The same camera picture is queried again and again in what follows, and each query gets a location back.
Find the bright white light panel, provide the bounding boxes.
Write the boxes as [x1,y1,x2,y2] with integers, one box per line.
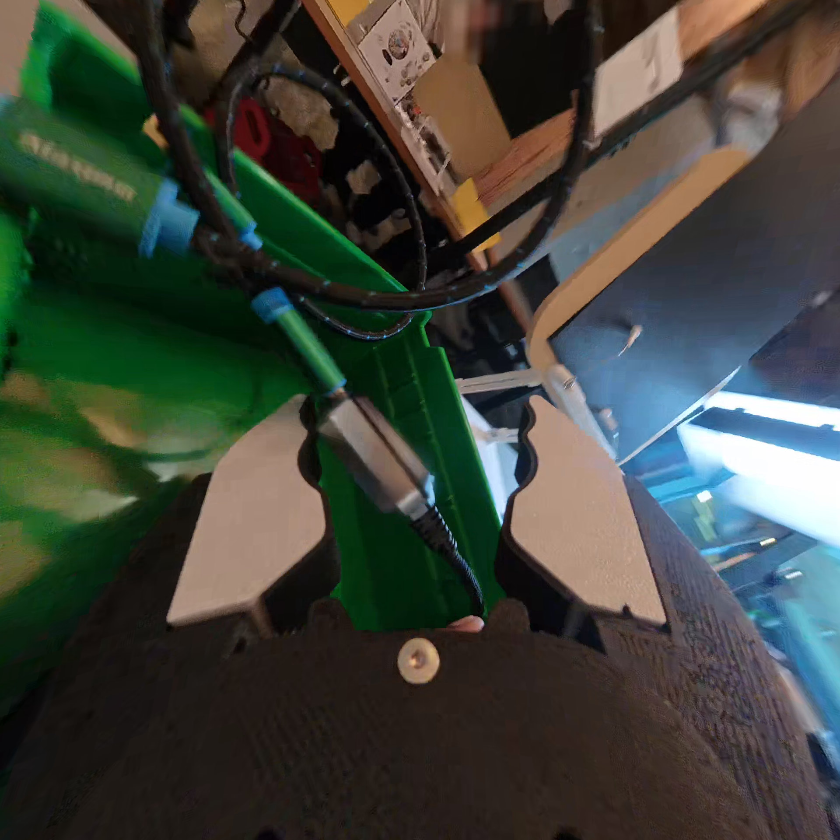
[675,389,840,547]

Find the white paper notice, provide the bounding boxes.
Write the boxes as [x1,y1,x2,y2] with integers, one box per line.
[592,8,685,137]

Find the black silver adapter hub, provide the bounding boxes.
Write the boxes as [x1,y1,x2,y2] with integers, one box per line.
[317,392,438,517]

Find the thin black hub cable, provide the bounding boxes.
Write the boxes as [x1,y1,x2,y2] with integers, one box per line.
[409,507,488,619]

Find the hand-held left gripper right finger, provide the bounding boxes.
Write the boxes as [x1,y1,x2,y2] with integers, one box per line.
[495,395,670,632]

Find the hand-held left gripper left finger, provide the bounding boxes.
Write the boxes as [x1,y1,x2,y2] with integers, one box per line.
[166,394,341,629]

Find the green plastic bin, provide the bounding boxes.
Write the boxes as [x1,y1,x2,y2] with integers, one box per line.
[0,0,508,718]

